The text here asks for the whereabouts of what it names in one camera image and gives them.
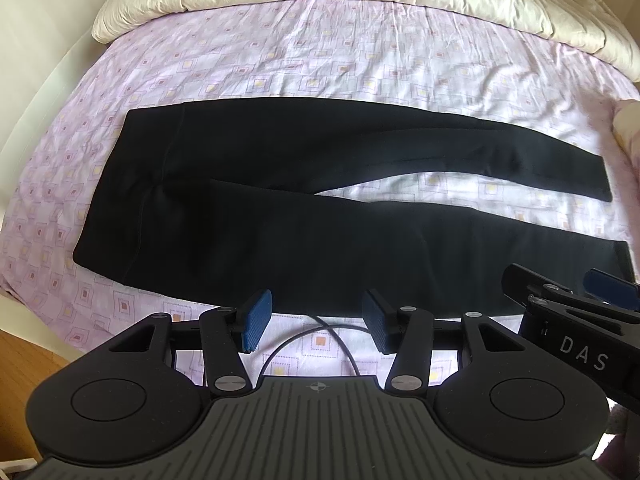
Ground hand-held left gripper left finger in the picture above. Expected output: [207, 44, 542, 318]
[106, 287, 274, 396]

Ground pale pink pillow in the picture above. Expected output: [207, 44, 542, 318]
[612, 99, 640, 162]

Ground black pants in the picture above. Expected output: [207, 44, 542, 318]
[72, 101, 630, 322]

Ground purple patterned bed sheet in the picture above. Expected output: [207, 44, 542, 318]
[0, 0, 640, 377]

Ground black cable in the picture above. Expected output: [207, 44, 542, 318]
[259, 314, 372, 379]

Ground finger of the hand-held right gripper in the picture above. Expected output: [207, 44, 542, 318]
[582, 268, 640, 312]
[502, 262, 640, 402]

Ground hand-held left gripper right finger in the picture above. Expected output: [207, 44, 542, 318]
[362, 287, 532, 396]

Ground white bed frame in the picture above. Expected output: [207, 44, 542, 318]
[0, 287, 66, 361]

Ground person's right forearm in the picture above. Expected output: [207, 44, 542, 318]
[607, 400, 640, 480]

